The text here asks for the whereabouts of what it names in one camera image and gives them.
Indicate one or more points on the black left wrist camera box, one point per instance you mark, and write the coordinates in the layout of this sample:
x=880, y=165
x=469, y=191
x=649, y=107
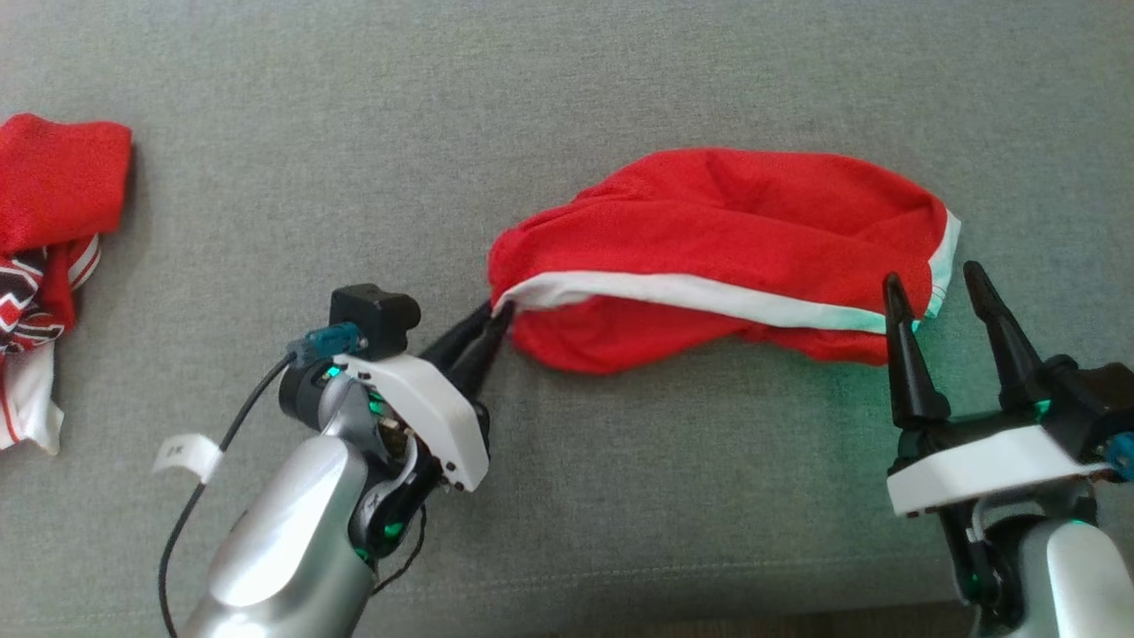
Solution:
x=372, y=319

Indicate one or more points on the grey fabric sofa seat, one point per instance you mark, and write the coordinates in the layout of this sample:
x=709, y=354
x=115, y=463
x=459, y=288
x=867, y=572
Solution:
x=620, y=487

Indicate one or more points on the blue right camera connector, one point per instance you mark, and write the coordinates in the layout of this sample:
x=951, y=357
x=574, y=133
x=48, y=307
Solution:
x=1122, y=456

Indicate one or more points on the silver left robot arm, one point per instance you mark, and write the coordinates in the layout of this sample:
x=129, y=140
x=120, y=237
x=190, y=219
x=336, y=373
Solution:
x=292, y=532

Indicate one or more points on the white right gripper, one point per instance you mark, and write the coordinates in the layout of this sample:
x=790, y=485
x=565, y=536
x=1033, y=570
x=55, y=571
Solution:
x=983, y=465

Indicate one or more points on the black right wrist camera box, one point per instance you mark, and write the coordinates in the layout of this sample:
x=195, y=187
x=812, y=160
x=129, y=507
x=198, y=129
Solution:
x=1094, y=399

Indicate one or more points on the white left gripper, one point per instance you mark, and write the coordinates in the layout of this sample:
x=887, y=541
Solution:
x=434, y=408

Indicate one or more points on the blue left camera connector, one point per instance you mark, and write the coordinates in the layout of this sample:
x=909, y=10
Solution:
x=326, y=344

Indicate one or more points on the red shorts with white stripe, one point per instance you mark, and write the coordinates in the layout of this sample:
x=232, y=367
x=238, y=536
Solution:
x=726, y=221

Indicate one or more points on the blue camera connector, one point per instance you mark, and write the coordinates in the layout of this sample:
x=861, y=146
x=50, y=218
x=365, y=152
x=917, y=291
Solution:
x=326, y=344
x=1122, y=456

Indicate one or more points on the red basketball jersey white trim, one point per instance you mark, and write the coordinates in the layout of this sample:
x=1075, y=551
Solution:
x=53, y=177

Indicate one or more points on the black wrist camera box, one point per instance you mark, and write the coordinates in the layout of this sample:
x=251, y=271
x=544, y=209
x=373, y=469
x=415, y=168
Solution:
x=372, y=319
x=1094, y=399

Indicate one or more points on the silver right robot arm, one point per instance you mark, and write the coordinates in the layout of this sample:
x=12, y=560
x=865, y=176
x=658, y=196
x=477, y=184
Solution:
x=1063, y=576

